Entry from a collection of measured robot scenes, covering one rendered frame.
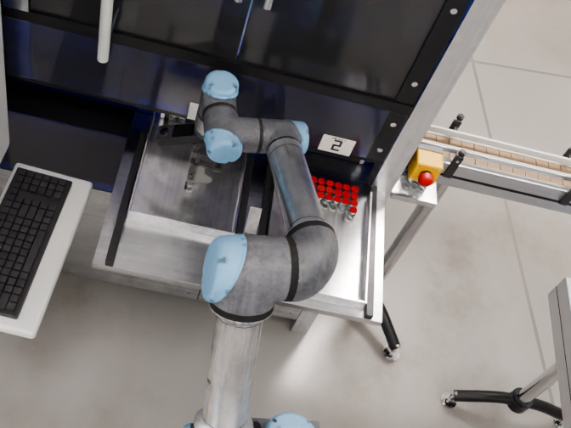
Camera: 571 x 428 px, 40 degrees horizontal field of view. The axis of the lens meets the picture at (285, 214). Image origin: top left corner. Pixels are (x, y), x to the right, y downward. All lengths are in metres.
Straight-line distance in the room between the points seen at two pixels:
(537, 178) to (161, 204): 1.07
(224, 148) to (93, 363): 1.27
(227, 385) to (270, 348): 1.36
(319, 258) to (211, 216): 0.65
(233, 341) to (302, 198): 0.30
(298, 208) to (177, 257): 0.50
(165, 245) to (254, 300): 0.59
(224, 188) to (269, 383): 0.95
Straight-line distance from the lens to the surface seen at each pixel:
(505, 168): 2.31
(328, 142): 2.00
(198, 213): 1.96
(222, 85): 1.67
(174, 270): 1.86
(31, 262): 1.91
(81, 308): 2.79
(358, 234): 2.04
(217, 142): 1.61
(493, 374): 3.09
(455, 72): 1.83
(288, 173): 1.54
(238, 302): 1.34
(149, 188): 1.98
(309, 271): 1.34
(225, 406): 1.49
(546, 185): 2.34
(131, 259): 1.87
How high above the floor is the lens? 2.48
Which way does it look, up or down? 53 degrees down
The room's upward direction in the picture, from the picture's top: 23 degrees clockwise
